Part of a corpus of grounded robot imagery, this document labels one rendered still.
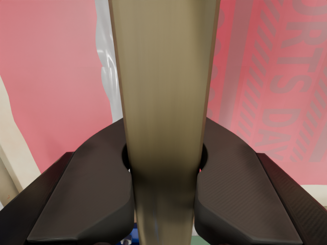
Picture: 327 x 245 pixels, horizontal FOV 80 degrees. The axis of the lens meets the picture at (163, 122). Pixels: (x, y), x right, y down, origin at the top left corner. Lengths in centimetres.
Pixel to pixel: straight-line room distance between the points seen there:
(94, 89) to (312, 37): 27
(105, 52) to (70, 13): 5
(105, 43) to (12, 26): 10
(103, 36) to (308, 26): 23
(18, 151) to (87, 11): 24
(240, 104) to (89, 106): 20
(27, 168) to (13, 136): 6
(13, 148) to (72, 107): 13
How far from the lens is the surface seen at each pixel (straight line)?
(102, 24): 25
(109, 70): 26
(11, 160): 40
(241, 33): 26
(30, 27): 29
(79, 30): 26
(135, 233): 38
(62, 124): 32
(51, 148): 35
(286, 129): 33
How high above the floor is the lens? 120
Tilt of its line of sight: 61 degrees down
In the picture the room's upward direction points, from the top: 178 degrees counter-clockwise
